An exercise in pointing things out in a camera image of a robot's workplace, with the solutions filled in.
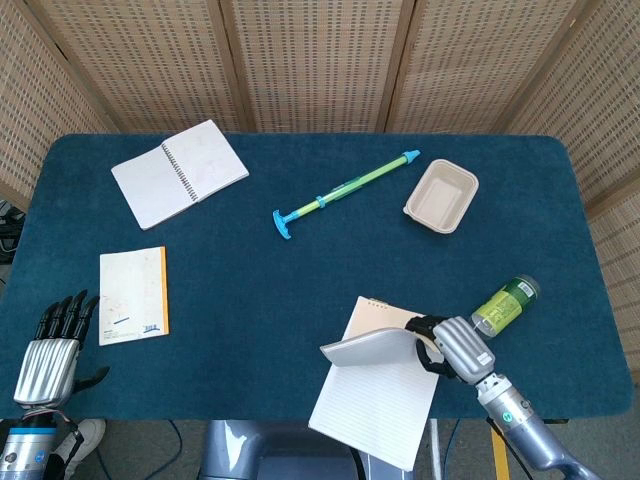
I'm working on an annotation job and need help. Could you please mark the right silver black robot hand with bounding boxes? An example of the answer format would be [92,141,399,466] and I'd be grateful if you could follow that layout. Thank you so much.
[404,314,496,385]

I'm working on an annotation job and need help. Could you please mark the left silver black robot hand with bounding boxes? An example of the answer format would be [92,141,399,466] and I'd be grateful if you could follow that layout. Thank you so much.
[13,290,110,407]

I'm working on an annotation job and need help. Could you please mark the clear bottle with green label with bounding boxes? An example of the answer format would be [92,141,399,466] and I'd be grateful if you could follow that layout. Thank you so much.
[471,274,542,342]

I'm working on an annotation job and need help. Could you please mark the beige notepad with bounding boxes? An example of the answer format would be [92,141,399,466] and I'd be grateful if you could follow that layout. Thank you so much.
[308,295,444,472]

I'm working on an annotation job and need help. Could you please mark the orange spine notepad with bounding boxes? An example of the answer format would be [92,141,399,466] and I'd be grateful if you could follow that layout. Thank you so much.
[98,245,170,347]

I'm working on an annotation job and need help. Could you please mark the open white spiral notebook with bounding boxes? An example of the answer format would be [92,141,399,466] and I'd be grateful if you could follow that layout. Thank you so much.
[110,119,250,232]

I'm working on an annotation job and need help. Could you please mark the white shoe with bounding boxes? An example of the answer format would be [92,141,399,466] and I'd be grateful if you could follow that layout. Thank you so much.
[64,418,107,476]

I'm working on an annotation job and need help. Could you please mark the yellow floor tape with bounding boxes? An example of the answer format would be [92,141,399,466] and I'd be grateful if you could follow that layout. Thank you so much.
[489,424,511,480]

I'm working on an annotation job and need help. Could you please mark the beige plastic food container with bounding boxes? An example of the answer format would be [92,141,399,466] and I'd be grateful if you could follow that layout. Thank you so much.
[402,158,480,236]

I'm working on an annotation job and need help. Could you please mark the green and blue toy pump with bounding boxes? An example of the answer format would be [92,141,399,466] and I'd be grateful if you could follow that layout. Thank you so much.
[272,149,421,241]

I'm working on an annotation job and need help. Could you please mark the dark blue table cloth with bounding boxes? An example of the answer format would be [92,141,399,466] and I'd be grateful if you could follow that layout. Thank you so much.
[0,132,635,421]

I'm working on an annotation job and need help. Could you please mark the grey blue robot torso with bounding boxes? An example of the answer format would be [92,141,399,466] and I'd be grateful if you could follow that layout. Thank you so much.
[198,418,371,480]

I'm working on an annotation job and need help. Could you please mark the woven bamboo screen panel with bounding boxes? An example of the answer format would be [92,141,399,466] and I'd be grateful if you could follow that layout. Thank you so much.
[22,0,249,134]
[504,0,640,386]
[219,0,416,134]
[387,0,594,135]
[0,0,119,211]

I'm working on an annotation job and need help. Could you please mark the black equipment with cables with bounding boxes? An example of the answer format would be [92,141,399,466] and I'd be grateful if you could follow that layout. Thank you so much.
[0,199,26,264]

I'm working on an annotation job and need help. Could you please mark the blue floor cable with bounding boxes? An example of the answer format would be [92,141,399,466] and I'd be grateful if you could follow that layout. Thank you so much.
[94,419,184,480]

